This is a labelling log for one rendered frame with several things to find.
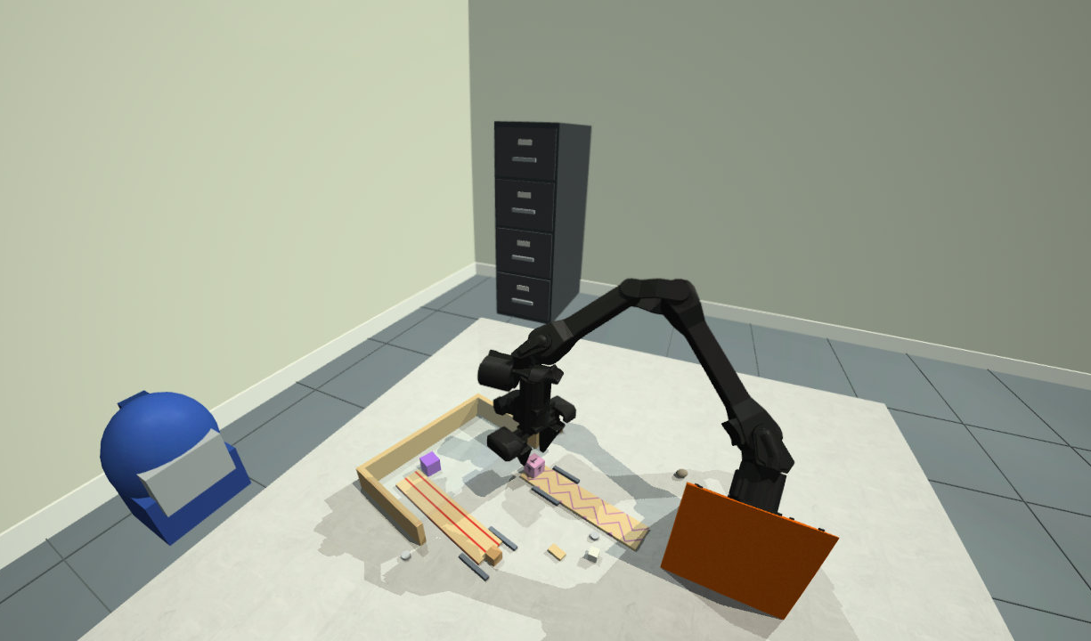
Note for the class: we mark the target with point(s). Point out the tan strip with purple zigzag pattern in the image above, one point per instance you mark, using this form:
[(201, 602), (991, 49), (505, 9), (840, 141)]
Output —
[(594, 510)]

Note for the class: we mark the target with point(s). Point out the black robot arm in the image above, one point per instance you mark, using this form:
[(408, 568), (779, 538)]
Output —
[(758, 481)]

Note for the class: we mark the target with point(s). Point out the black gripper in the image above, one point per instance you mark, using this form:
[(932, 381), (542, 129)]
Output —
[(542, 419)]

